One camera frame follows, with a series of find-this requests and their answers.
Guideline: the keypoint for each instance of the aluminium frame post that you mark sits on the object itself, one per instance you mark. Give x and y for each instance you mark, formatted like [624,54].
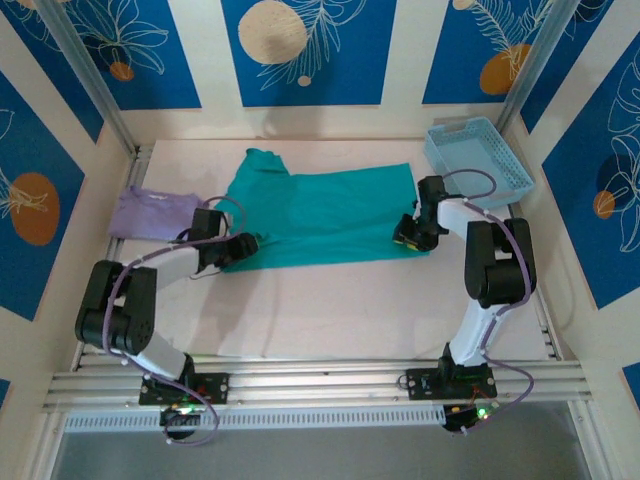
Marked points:
[90,75]
[535,65]

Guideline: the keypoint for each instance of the light blue plastic basket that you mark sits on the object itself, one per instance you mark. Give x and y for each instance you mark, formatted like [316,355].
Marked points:
[475,155]

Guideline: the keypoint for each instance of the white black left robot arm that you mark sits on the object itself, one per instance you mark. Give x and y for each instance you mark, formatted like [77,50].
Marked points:
[170,260]

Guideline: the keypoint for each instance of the black controller board with LED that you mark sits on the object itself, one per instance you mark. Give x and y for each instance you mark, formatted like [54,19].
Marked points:
[460,417]
[180,422]

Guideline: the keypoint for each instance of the folded purple t-shirt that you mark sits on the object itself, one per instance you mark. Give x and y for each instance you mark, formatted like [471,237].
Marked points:
[145,215]

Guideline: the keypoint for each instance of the teal t-shirt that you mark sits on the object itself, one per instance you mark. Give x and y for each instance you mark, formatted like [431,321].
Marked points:
[325,220]

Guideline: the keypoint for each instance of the blue floral wall panel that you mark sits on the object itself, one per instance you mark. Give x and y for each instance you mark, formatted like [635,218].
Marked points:
[30,150]
[632,380]
[40,60]
[450,50]
[175,75]
[4,395]
[350,50]
[590,200]
[580,50]

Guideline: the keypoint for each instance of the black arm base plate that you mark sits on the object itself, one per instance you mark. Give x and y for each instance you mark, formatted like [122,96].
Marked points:
[215,387]
[420,382]

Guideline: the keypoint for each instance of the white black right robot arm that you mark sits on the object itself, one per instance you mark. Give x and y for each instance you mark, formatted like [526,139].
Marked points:
[500,260]

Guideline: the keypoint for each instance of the long aluminium base rail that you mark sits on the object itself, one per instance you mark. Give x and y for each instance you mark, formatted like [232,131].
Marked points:
[320,385]

